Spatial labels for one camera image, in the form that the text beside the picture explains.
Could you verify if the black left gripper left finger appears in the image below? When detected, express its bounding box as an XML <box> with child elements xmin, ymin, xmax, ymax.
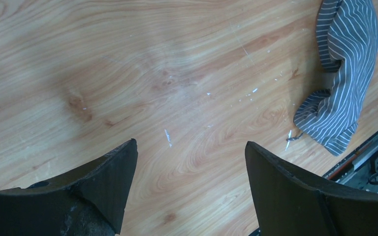
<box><xmin>0</xmin><ymin>139</ymin><xmax>138</xmax><ymax>236</ymax></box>

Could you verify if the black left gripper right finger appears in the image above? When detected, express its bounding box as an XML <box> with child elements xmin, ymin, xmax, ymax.
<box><xmin>245</xmin><ymin>141</ymin><xmax>378</xmax><ymax>236</ymax></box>

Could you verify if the grey striped underwear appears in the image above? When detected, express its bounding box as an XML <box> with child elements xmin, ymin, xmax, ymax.
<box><xmin>293</xmin><ymin>0</ymin><xmax>378</xmax><ymax>156</ymax></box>

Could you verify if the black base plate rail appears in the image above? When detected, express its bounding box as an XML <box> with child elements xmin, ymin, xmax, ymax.
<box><xmin>323</xmin><ymin>131</ymin><xmax>378</xmax><ymax>193</ymax></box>

